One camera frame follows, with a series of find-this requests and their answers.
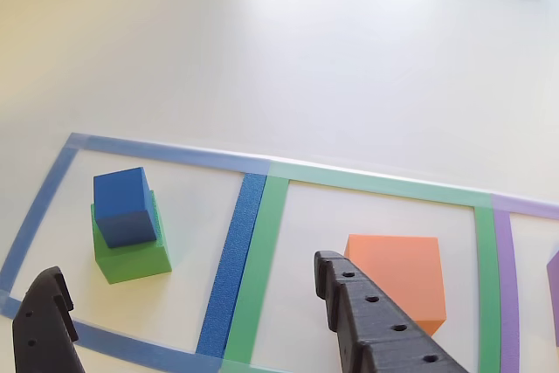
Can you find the medium green cube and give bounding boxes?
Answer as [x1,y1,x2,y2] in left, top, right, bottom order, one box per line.
[90,190,173,286]

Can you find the small blue cube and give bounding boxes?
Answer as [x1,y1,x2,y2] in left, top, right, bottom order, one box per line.
[93,166,157,249]

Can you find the large orange cube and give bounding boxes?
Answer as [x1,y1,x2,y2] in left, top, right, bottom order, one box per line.
[343,233,447,337]

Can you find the large purple cube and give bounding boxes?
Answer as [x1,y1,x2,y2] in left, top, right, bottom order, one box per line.
[546,248,559,300]

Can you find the green square tape frame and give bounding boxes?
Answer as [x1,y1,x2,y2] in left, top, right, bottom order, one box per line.
[217,158,502,373]

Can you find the purple square tape frame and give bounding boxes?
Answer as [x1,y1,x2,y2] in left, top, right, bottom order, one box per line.
[491,192,559,373]

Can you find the blue square tape frame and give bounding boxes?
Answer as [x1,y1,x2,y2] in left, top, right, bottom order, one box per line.
[0,131,273,373]

